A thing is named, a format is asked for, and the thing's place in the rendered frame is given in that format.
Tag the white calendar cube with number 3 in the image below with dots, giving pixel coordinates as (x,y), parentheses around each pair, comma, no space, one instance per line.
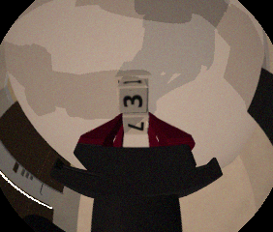
(132,95)

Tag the grey numbered cube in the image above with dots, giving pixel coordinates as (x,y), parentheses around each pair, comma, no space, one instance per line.
(136,123)

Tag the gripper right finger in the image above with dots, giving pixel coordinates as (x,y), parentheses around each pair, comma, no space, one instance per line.
(167,134)

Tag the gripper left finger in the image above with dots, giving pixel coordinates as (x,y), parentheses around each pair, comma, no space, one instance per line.
(105,133)

